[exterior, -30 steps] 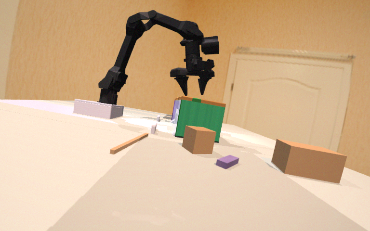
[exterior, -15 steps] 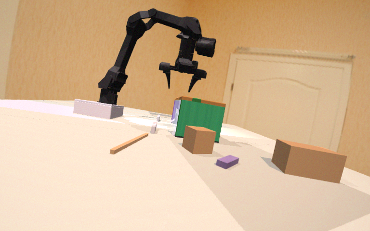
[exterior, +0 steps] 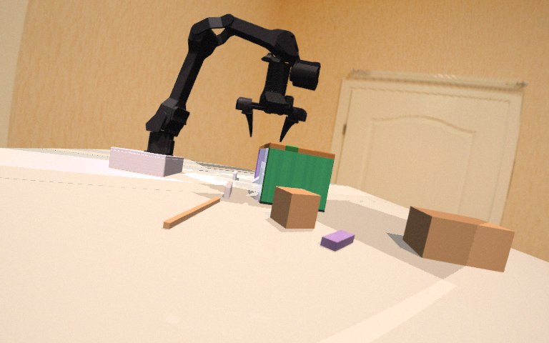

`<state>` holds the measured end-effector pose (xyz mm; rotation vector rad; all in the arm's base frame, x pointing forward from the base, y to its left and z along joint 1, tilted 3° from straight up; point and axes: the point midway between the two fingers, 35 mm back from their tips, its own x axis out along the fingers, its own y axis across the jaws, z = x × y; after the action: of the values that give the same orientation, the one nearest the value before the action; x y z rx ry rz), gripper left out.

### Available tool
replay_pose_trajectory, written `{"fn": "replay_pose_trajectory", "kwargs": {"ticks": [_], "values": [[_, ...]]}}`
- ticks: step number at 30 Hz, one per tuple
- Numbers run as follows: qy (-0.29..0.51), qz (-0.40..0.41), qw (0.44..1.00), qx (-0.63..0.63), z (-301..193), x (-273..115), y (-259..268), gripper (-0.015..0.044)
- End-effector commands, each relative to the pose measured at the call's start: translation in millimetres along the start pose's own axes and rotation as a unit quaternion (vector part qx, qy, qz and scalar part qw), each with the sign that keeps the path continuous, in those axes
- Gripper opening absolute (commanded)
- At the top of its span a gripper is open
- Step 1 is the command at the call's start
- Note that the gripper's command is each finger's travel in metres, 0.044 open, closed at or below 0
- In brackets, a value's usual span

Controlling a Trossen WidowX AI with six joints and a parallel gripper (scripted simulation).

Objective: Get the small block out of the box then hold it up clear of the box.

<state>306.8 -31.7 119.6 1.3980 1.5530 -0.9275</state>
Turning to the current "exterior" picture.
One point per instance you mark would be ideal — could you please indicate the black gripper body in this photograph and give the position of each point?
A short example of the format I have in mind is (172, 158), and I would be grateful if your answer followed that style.
(247, 105)

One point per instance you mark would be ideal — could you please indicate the orange long bar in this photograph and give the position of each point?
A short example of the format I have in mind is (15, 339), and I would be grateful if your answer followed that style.
(178, 219)

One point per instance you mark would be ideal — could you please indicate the small purple block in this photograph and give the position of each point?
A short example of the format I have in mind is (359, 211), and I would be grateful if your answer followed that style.
(337, 240)

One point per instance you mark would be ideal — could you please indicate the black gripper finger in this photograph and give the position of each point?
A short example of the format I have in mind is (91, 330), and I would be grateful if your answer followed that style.
(287, 124)
(249, 117)

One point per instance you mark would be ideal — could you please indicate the tan rectangular block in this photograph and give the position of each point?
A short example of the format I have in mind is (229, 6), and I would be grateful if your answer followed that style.
(458, 239)

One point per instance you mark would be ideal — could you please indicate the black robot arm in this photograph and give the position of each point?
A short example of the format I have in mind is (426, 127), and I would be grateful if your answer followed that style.
(172, 115)

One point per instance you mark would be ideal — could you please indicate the brown cube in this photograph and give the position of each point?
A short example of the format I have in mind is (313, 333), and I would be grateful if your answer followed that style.
(295, 208)

